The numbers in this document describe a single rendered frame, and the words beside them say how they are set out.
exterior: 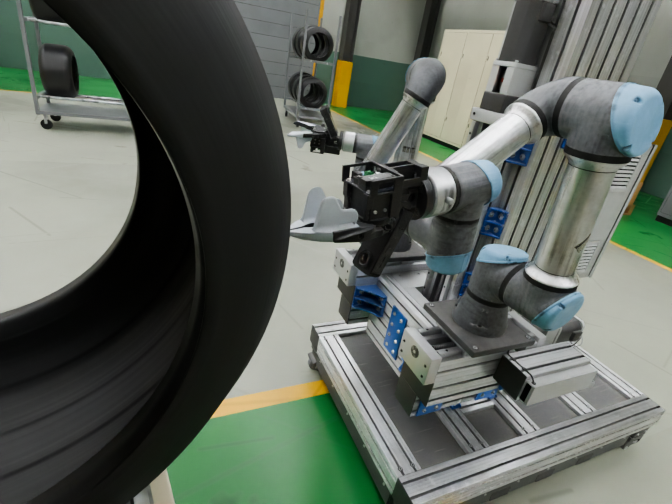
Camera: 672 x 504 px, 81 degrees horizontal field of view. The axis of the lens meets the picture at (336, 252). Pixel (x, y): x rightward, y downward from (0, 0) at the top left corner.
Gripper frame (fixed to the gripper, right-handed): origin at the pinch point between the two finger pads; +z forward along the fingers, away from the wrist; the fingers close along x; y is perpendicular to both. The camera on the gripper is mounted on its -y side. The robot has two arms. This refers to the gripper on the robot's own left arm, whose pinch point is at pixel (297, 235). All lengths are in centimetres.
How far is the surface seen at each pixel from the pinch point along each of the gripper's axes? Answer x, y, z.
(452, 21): -888, 36, -919
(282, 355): -89, -117, -35
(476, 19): -791, 42, -906
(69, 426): 3.4, -14.9, 29.1
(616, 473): 23, -129, -131
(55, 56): -554, -25, 33
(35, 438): 2.7, -15.5, 32.3
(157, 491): 10.5, -22.0, 22.7
